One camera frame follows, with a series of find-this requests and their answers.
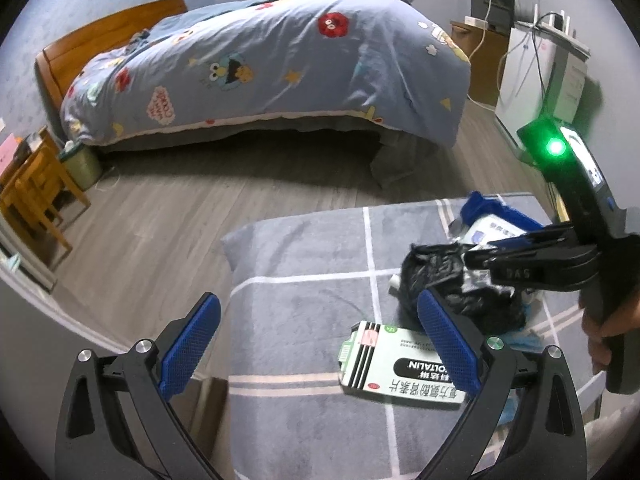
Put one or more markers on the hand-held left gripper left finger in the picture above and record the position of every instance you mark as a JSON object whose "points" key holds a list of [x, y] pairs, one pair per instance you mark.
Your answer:
{"points": [[192, 340]]}

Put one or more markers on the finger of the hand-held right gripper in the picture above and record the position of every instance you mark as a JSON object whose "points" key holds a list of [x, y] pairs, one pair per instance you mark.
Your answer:
{"points": [[530, 240], [540, 270]]}

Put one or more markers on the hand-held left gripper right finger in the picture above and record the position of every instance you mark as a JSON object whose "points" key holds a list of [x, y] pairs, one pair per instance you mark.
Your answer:
{"points": [[445, 345]]}

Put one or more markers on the blue white packet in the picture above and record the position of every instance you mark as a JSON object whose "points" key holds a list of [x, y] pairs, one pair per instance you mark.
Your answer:
{"points": [[482, 207]]}

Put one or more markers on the white green medicine box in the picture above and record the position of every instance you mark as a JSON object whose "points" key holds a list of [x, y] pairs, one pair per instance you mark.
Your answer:
{"points": [[380, 360]]}

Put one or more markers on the black plastic bag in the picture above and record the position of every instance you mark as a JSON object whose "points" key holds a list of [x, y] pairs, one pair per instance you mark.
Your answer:
{"points": [[430, 270]]}

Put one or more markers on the person's right hand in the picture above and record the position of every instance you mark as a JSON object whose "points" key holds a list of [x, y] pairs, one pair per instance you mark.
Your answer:
{"points": [[617, 317]]}

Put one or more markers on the blue face mask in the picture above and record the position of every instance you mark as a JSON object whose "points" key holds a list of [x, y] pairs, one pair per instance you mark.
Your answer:
{"points": [[525, 342]]}

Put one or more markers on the white air purifier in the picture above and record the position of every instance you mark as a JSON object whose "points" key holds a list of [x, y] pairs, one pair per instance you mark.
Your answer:
{"points": [[520, 75]]}

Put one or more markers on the grey checked cloth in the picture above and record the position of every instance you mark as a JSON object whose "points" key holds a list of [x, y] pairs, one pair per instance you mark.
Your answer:
{"points": [[300, 260]]}

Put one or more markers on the wooden cabinet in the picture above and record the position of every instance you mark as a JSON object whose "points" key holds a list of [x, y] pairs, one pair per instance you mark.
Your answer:
{"points": [[482, 70]]}

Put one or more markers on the white router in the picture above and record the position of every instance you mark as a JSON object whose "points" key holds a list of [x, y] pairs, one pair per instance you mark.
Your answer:
{"points": [[555, 22]]}

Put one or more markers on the white furniture panel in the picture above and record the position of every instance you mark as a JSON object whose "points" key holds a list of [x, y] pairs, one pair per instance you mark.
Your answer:
{"points": [[615, 440]]}

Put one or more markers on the small green bin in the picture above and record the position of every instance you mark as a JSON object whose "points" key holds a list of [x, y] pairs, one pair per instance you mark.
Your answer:
{"points": [[82, 167]]}

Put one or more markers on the wooden chair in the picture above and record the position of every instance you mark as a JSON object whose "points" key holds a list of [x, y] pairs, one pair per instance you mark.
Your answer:
{"points": [[35, 185]]}

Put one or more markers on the pink paper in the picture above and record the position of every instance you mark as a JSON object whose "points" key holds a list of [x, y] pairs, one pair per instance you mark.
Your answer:
{"points": [[6, 155]]}

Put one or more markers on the bed with blue cartoon duvet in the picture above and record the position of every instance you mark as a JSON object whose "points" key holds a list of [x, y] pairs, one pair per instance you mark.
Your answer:
{"points": [[270, 50]]}

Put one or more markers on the wooden bed headboard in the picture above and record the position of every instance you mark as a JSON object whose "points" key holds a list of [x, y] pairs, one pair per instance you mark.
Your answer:
{"points": [[60, 65]]}

